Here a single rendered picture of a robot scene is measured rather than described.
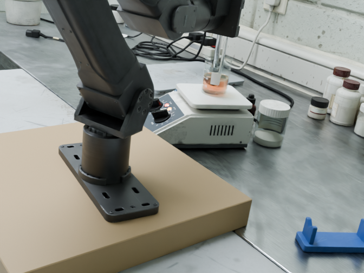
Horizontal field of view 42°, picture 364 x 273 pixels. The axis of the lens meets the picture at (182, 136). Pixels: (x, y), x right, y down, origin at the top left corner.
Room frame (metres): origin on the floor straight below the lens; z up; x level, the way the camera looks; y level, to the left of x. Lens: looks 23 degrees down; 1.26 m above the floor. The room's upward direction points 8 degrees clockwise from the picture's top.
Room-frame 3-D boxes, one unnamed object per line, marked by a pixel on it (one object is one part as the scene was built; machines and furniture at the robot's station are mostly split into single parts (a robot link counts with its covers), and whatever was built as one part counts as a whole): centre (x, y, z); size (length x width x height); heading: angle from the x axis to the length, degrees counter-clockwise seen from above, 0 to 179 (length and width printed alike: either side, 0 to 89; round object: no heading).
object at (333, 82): (1.14, -0.36, 0.95); 0.06 x 0.06 x 0.11
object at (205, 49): (1.65, 0.05, 0.92); 0.40 x 0.06 x 0.04; 40
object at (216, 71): (0.88, -0.05, 1.02); 0.06 x 0.05 x 0.08; 24
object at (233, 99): (0.87, -0.05, 0.98); 0.12 x 0.12 x 0.01; 19
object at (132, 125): (0.58, 0.09, 1.05); 0.09 x 0.06 x 0.06; 61
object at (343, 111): (1.06, -0.36, 0.95); 0.06 x 0.06 x 0.10
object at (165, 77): (1.26, 0.02, 0.91); 0.30 x 0.20 x 0.01; 130
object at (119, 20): (1.92, 0.32, 0.93); 0.06 x 0.06 x 0.06
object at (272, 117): (0.88, -0.17, 0.94); 0.06 x 0.06 x 0.08
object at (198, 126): (0.86, -0.02, 0.94); 0.22 x 0.13 x 0.08; 109
